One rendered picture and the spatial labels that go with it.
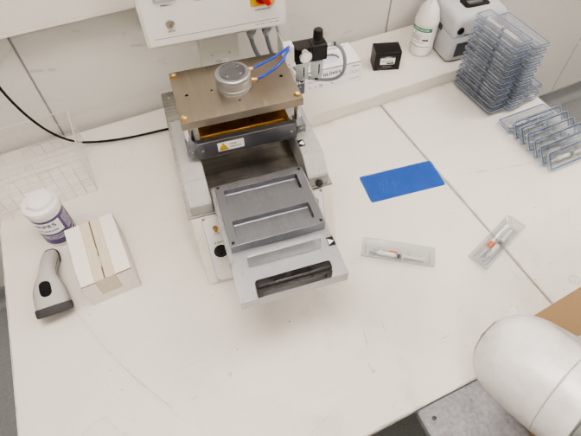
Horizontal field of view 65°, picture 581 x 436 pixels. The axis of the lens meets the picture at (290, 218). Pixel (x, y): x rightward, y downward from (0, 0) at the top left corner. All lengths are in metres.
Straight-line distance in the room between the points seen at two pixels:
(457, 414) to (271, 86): 0.81
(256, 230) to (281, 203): 0.08
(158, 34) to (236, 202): 0.41
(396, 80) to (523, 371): 1.18
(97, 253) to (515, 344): 0.91
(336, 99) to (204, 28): 0.56
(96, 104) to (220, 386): 0.97
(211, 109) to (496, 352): 0.72
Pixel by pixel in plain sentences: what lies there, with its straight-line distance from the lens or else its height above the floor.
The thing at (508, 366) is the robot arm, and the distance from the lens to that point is 0.61.
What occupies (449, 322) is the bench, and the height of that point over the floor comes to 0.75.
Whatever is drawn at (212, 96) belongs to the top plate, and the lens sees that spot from 1.04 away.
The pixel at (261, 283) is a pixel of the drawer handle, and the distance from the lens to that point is 0.85.
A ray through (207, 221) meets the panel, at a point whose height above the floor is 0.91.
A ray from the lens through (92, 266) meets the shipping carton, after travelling 1.16.
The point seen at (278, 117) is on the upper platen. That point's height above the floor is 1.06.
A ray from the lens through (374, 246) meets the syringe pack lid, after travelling 1.18.
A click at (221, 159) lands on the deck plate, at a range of 1.15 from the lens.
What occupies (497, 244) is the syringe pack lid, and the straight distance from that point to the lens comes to 1.27.
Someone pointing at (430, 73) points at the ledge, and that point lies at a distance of 1.68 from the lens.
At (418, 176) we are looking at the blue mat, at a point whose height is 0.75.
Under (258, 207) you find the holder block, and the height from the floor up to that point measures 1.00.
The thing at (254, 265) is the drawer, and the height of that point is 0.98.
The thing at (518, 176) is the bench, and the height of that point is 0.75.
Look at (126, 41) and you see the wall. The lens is 1.49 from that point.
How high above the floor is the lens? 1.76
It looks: 54 degrees down
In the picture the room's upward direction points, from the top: 1 degrees counter-clockwise
